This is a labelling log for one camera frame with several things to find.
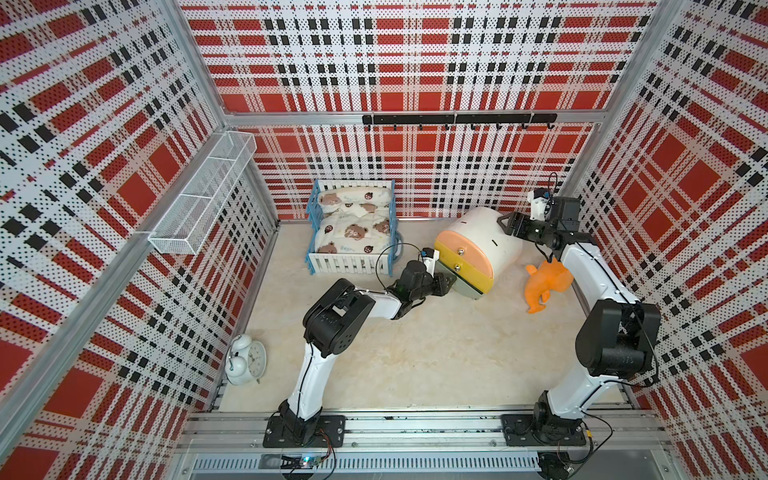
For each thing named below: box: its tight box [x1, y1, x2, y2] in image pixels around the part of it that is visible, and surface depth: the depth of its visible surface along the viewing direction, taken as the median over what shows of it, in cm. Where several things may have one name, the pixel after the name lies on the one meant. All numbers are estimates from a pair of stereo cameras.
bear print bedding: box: [315, 187, 392, 255], surface depth 108 cm
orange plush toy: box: [524, 258, 574, 314], surface depth 98 cm
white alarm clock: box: [224, 333, 267, 386], surface depth 78 cm
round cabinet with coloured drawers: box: [434, 207, 522, 300], surface depth 90 cm
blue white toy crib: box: [305, 179, 404, 277], surface depth 106 cm
